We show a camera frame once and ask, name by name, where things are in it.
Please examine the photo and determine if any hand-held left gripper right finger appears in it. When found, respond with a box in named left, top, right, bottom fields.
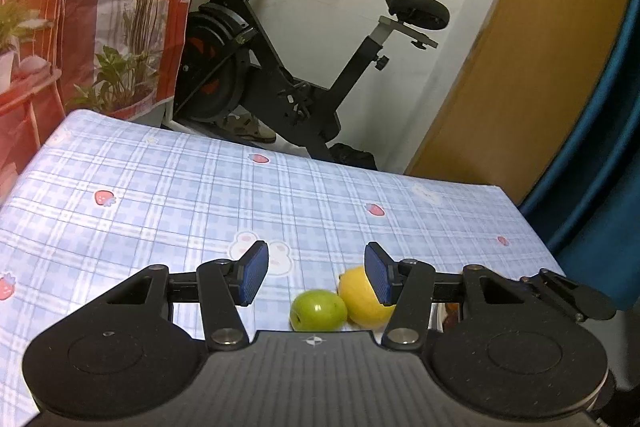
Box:
left=364, top=242, right=556, bottom=351

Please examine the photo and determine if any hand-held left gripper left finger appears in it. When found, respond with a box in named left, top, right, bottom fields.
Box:
left=90, top=240, right=271, bottom=352

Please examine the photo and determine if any yellow lemon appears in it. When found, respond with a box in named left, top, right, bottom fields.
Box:
left=337, top=266, right=399, bottom=328

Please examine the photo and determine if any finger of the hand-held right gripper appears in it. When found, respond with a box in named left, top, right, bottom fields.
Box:
left=520, top=269, right=617, bottom=323

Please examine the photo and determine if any black exercise bike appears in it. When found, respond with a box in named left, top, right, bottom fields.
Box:
left=175, top=0, right=451, bottom=163

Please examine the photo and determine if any brown sandal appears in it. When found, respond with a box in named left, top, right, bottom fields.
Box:
left=217, top=112, right=278, bottom=144

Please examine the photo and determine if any blue curtain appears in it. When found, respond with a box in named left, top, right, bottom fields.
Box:
left=520, top=0, right=640, bottom=313

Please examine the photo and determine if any green apple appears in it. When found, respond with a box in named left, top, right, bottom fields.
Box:
left=290, top=289, right=349, bottom=333

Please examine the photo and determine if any wooden door panel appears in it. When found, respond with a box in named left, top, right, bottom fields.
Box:
left=404, top=0, right=626, bottom=203

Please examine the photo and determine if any black bag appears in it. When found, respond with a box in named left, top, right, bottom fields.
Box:
left=330, top=143, right=379, bottom=172

